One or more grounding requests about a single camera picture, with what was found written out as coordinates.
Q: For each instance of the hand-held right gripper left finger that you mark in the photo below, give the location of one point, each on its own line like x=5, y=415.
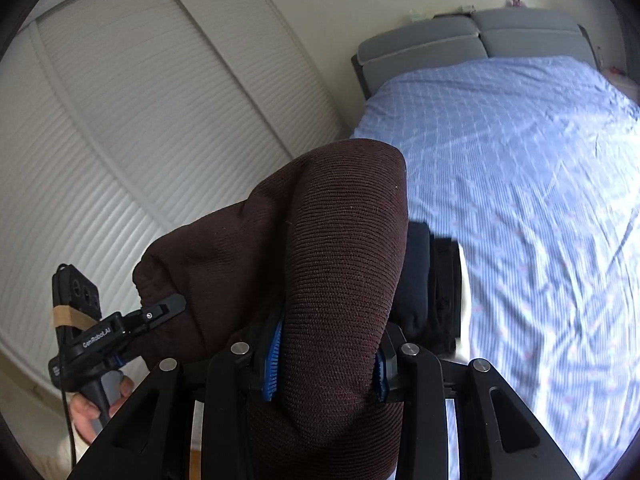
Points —
x=272, y=362

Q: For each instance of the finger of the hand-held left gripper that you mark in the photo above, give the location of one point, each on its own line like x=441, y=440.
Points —
x=155, y=312

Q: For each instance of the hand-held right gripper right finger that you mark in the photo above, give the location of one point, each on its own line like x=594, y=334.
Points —
x=381, y=375

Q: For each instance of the brown pants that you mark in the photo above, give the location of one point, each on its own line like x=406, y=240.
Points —
x=330, y=260

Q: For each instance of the person's left hand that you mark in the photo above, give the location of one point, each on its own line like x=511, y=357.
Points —
x=85, y=420

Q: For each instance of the stack of dark folded clothes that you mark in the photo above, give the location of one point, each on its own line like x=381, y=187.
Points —
x=425, y=285

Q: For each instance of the white slatted wardrobe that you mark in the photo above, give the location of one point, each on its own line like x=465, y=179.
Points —
x=125, y=110

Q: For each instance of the blue patterned bed sheet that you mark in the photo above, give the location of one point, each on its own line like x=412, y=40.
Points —
x=525, y=170

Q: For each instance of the grey padded headboard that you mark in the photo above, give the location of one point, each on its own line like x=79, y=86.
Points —
x=440, y=42

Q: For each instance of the white nightstand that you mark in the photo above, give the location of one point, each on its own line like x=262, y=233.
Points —
x=619, y=80

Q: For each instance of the small pink toy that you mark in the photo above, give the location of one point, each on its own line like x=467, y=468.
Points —
x=516, y=2

